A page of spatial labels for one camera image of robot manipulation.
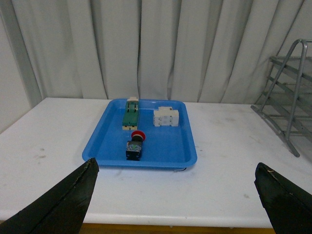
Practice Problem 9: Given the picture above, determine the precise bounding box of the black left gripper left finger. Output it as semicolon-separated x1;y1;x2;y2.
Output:
0;158;99;234

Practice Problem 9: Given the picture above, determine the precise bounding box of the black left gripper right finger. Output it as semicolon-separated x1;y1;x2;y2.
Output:
254;162;312;234

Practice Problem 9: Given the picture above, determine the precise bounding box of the red emergency stop button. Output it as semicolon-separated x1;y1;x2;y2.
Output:
126;130;146;161

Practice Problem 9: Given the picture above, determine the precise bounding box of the silver mesh tiered rack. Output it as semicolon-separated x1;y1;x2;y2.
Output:
251;39;312;157

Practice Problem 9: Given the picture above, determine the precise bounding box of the blue plastic tray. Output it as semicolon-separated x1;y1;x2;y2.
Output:
82;99;197;170

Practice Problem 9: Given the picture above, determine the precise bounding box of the white circuit breaker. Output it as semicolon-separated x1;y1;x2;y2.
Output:
153;106;179;127

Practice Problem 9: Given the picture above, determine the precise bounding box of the white curtain backdrop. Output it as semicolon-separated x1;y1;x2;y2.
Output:
0;0;312;130

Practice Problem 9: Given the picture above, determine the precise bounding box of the green knife switch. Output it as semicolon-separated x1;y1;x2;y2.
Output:
122;97;139;130

